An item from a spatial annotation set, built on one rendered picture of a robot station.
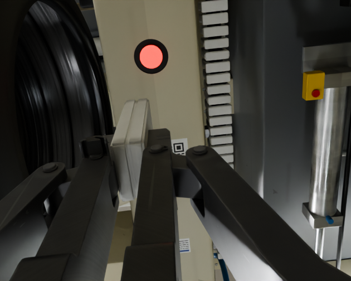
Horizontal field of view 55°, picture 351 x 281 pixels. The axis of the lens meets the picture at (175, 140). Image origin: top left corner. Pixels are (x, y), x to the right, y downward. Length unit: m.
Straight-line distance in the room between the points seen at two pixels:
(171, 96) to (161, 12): 0.11
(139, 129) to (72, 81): 0.69
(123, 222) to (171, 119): 0.68
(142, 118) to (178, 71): 0.30
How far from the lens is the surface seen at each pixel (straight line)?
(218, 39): 0.48
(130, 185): 0.16
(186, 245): 0.60
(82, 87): 0.85
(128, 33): 0.46
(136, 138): 0.15
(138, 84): 0.47
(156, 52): 0.46
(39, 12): 0.78
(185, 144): 0.50
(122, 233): 1.08
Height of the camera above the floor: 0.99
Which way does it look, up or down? 23 degrees up
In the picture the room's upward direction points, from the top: 174 degrees clockwise
